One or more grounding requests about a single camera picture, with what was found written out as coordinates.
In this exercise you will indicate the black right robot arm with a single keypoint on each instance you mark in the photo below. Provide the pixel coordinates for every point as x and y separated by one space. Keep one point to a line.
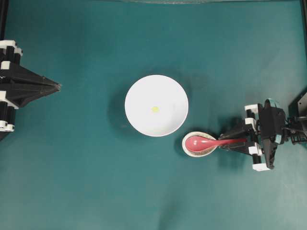
295 128

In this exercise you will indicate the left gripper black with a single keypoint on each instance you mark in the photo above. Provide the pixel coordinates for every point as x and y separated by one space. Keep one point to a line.
14 97

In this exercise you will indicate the red spoon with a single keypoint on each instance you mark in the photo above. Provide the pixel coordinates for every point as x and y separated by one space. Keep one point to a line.
199 144

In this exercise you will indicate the small speckled spoon rest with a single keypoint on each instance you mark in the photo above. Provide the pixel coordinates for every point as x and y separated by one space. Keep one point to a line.
197 153

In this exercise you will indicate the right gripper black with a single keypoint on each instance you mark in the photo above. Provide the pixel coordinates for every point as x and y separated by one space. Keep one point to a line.
246 127

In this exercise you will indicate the large white bowl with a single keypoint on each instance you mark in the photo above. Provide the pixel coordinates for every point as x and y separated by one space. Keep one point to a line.
161 91

